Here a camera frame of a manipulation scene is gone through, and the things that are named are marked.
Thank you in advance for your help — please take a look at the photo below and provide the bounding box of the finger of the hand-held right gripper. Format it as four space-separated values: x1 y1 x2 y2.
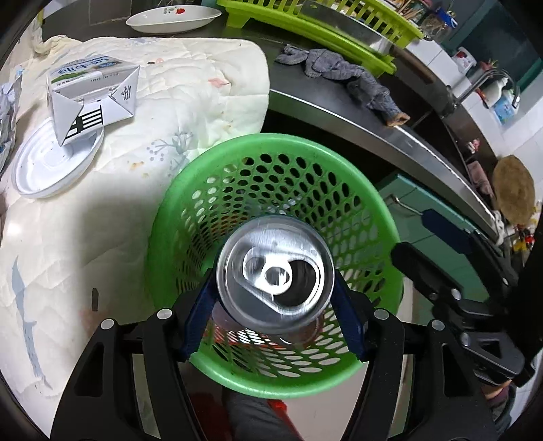
420 210 516 286
390 242 505 329

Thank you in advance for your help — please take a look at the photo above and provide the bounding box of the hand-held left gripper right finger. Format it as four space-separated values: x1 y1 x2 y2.
326 275 499 441

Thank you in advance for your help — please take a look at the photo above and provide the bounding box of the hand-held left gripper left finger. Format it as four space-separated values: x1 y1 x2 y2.
51 267 219 441

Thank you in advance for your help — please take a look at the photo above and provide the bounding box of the blue silver drink can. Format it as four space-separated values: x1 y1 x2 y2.
214 216 336 335

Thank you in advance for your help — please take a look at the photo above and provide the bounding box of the green perforated plastic basket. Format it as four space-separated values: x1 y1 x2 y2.
146 133 405 399

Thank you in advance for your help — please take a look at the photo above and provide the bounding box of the white plastic lid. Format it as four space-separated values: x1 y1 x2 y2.
12 121 105 199

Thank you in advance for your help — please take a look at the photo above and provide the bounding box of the white milk carton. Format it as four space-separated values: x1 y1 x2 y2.
46 55 141 146

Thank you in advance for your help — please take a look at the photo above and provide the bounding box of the silver paper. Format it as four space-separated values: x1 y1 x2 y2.
0 70 24 170

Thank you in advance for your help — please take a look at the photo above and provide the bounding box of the person's right hand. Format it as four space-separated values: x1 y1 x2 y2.
481 375 516 429

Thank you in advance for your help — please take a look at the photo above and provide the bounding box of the green cabinet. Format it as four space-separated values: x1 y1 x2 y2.
377 172 510 306

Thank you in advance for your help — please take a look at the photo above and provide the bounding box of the round brown woven mat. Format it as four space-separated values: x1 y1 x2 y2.
492 155 535 223

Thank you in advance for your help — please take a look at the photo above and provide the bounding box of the person's left leg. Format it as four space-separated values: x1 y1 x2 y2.
223 386 306 441

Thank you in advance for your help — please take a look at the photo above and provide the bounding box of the cream quilted printed blanket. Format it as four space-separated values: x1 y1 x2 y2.
0 32 271 397

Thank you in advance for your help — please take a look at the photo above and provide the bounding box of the blue white packet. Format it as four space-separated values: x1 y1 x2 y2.
492 80 520 123

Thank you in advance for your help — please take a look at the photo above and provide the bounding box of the steel sink faucet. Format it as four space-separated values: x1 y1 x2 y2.
454 70 520 111

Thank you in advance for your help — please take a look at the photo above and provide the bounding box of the grey rag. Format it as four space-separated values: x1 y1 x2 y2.
275 46 411 127

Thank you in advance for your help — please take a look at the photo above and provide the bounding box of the green plastic dish rack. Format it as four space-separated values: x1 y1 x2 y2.
216 0 424 77

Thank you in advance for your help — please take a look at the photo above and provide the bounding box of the white plate with red print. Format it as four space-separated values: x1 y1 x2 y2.
126 5 222 35

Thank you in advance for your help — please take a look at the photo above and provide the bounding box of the metal cabinet handle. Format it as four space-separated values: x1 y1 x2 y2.
390 194 425 213

